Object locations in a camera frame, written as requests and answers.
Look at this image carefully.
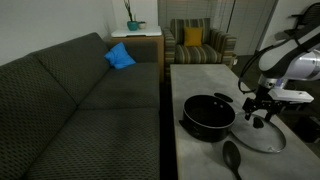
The black cooking pot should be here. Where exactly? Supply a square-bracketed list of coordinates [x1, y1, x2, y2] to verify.
[179, 95, 235, 142]

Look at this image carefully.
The teal plant pot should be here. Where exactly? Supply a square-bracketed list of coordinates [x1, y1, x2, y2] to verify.
[127, 21, 138, 31]

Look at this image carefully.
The mustard yellow cushion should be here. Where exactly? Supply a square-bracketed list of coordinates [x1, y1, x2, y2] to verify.
[184, 27, 203, 47]

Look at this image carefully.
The round glass pot lid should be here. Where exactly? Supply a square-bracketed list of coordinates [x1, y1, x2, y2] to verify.
[231, 112, 286, 153]

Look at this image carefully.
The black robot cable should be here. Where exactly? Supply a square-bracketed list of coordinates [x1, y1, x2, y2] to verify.
[237, 43, 294, 95]

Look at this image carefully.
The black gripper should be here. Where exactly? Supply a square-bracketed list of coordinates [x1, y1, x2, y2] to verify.
[242, 86, 284, 122]

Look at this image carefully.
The striped armchair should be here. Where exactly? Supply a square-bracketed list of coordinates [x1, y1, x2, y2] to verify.
[162, 18, 236, 82]

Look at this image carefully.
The small white bowl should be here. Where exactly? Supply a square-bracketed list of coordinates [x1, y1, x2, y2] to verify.
[138, 22, 147, 29]

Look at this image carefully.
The blue throw pillow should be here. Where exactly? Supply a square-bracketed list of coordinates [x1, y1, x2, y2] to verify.
[104, 43, 135, 69]

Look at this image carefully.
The dark box on floor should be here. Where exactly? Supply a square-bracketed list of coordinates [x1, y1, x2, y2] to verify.
[293, 116, 320, 143]

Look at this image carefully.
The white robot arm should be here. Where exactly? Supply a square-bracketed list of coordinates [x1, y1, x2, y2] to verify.
[242, 20, 320, 121]

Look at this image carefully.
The black office chair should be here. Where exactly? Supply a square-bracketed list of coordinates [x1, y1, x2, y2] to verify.
[284, 2, 320, 36]

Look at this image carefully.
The black plastic ladle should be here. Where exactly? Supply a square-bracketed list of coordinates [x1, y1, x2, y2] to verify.
[222, 141, 242, 180]

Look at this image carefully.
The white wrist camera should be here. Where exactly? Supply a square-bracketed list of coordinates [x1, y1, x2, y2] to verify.
[268, 89, 314, 103]

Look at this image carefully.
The wooden side table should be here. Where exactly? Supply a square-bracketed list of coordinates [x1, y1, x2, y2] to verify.
[111, 26, 164, 82]

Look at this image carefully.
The dark grey fabric sofa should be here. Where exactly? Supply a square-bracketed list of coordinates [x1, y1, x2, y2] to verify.
[0, 33, 160, 180]

